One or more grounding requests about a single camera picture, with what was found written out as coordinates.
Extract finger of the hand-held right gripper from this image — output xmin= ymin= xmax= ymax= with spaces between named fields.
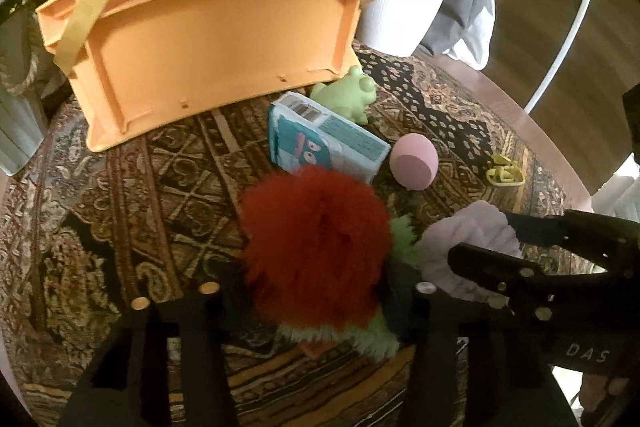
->
xmin=504 ymin=208 xmax=640 ymax=259
xmin=447 ymin=243 xmax=640 ymax=309

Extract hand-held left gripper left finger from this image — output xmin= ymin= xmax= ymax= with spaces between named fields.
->
xmin=57 ymin=281 xmax=235 ymax=427

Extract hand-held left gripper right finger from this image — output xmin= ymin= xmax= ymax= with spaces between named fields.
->
xmin=396 ymin=282 xmax=569 ymax=427

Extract lilac fluffy scrunchie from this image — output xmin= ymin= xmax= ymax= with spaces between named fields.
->
xmin=415 ymin=200 xmax=524 ymax=308

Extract small yellow plastic clip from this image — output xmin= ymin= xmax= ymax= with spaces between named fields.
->
xmin=484 ymin=153 xmax=524 ymax=186

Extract pink soft ball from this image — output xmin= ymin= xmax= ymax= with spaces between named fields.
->
xmin=389 ymin=133 xmax=440 ymax=192

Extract red and green fluffy plush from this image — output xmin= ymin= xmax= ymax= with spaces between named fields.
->
xmin=240 ymin=167 xmax=417 ymax=360

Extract blue printed carton box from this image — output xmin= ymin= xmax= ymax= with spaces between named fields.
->
xmin=267 ymin=91 xmax=392 ymax=185

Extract green frog toy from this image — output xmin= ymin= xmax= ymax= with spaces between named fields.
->
xmin=310 ymin=66 xmax=377 ymax=126

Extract orange plastic basket yellow handles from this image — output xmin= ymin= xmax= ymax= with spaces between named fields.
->
xmin=35 ymin=0 xmax=393 ymax=152

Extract person's right hand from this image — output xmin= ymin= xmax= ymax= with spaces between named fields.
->
xmin=580 ymin=372 xmax=632 ymax=414

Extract brown patterned rug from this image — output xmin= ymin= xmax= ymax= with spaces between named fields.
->
xmin=0 ymin=42 xmax=596 ymax=427

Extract white hoop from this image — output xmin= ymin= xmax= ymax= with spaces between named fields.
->
xmin=522 ymin=0 xmax=604 ymax=115

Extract white sheer curtain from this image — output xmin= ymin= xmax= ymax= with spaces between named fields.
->
xmin=444 ymin=7 xmax=502 ymax=74

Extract grey ribbed vase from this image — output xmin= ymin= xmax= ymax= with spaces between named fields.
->
xmin=0 ymin=7 xmax=53 ymax=178

